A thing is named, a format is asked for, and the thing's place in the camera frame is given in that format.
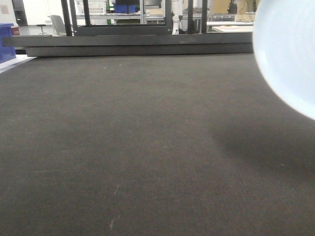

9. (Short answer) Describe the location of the blue bin on background shelf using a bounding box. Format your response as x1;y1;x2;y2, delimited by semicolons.
114;4;136;14

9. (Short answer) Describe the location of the light blue round tray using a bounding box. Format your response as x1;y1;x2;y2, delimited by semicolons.
252;0;315;119

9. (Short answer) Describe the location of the black metal frame rack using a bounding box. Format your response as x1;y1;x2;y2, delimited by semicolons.
60;0;208;36

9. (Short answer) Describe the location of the upper black foam board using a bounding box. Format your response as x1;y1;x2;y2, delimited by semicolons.
1;32;252;47

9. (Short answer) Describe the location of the black round stool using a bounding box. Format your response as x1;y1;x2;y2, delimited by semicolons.
36;24;47;35

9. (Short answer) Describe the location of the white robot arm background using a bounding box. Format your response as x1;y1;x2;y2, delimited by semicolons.
171;0;183;35

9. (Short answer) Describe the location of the grey office chair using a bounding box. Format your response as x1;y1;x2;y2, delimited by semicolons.
49;15;66;36

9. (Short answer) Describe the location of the lower black foam board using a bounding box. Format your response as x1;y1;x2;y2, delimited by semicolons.
26;43;253;57

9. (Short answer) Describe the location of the blue plastic crate far left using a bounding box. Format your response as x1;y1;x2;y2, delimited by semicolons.
0;23;16;64

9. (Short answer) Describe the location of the white background table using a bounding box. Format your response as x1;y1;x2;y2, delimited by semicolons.
207;21;253;33

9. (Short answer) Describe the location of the black foam board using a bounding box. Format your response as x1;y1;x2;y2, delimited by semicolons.
1;32;252;47
26;43;253;57

